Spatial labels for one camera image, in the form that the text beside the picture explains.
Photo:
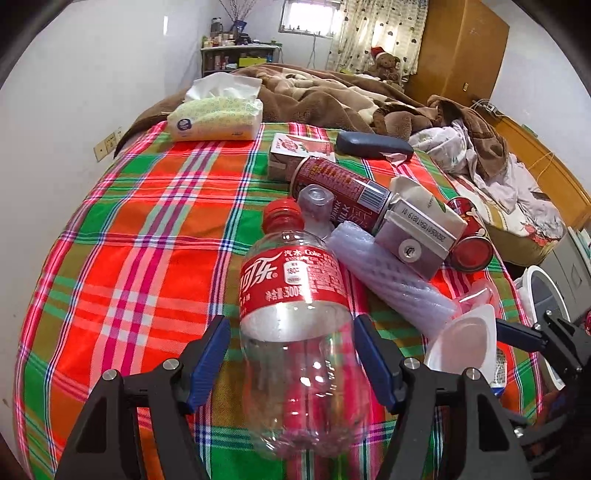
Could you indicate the wooden bed headboard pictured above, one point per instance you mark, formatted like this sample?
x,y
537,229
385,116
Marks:
x,y
545,161

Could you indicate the red label clear plastic bottle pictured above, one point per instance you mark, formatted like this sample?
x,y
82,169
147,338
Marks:
x,y
295,286

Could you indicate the white grey drink carton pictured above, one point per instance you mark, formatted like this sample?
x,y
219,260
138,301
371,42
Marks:
x,y
415,230

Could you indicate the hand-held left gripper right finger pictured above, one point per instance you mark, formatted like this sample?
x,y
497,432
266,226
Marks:
x,y
369,355

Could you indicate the small clear plastic bottle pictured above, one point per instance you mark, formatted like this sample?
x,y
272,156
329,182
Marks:
x,y
315,207

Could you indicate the rose print bedsheet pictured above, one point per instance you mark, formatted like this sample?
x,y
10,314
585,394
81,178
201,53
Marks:
x,y
521,244

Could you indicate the yellow patterned tissue pack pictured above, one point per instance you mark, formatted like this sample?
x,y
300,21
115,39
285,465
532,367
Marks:
x,y
217,117

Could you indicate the red drink carton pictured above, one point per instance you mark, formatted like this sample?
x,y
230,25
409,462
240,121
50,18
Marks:
x,y
295,147

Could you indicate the tall dark red can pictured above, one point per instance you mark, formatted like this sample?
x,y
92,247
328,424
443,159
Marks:
x,y
337,184

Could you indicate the white trash bin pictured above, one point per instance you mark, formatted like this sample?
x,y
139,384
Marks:
x,y
549,286

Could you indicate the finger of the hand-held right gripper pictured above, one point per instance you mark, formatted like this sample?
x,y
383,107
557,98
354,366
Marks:
x,y
517,331

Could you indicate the brown teddy bear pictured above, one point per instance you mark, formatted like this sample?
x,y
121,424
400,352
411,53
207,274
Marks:
x,y
385,64

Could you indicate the wall socket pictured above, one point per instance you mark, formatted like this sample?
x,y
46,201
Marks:
x,y
104,146

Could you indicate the pink paper scrap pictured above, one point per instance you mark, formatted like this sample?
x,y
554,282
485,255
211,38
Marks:
x,y
397,159

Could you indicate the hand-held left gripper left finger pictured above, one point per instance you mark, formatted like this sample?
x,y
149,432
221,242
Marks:
x,y
214,355

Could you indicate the wooden wardrobe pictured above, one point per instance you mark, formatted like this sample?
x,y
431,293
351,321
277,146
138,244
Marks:
x,y
457,46

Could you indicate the window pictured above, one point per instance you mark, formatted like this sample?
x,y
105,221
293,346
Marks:
x,y
309,14

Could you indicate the brown fleece blanket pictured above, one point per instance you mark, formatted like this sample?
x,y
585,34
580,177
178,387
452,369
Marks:
x,y
314,97

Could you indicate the grey drawer nightstand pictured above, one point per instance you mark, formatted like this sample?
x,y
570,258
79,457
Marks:
x,y
572,267

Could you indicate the pale floral quilt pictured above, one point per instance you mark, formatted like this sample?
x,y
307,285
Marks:
x,y
521,189

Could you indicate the white plastic cup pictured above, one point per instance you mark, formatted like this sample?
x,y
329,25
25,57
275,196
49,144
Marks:
x,y
461,341

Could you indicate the patterned curtain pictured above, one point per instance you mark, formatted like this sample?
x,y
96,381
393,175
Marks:
x,y
369,27

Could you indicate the dark blue glasses case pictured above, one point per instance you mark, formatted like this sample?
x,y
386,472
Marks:
x,y
369,144

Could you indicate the row of bottles and jars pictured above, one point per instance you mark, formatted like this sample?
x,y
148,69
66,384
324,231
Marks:
x,y
221,39

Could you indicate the clear plastic bag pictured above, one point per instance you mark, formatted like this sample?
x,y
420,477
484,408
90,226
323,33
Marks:
x,y
480,293

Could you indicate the white shelf unit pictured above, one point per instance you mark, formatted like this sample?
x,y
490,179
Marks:
x,y
240,60

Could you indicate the vase with dry branches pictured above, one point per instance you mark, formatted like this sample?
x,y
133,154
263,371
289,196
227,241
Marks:
x,y
238,23

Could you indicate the red green plaid cloth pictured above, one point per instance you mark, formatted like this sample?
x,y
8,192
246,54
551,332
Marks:
x,y
138,254

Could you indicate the white foam net sleeve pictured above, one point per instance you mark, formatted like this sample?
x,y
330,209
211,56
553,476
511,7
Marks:
x,y
392,277

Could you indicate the short bright red can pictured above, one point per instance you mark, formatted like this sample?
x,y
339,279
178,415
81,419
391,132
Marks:
x,y
471,249

